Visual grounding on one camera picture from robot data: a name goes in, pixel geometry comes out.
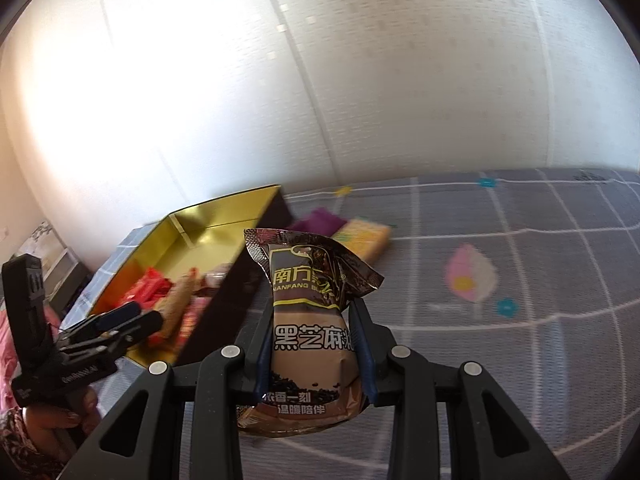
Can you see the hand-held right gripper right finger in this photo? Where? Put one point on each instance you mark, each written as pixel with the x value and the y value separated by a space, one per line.
pixel 367 370

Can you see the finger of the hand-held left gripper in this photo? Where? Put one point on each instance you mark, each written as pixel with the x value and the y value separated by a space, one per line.
pixel 115 317
pixel 135 332

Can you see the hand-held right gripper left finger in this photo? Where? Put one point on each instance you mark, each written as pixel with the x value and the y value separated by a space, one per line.
pixel 257 360

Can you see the red snack packet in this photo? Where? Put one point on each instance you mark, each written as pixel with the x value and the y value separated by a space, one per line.
pixel 145 285

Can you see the brown sesame paste packet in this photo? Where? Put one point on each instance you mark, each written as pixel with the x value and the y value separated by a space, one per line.
pixel 310 350

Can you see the clear sesame bar packet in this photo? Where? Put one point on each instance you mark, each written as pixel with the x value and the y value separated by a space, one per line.
pixel 177 300

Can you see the pink white snack packet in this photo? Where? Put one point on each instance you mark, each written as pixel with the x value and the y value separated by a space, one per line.
pixel 192 322

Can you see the black box with gold lining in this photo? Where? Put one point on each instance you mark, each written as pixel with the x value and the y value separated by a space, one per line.
pixel 210 220

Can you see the person's left forearm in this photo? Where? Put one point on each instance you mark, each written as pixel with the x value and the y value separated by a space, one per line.
pixel 20 447

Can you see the person's left hand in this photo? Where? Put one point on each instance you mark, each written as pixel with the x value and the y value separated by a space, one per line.
pixel 52 420

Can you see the pink cloth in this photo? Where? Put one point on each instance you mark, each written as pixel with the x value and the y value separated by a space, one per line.
pixel 10 355

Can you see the grey cabinet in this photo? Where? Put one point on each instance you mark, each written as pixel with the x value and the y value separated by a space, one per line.
pixel 55 260

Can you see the yellow green snack packet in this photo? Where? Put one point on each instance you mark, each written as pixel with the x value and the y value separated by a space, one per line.
pixel 365 237

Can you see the purple snack packet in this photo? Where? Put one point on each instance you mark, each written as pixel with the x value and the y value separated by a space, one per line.
pixel 320 221

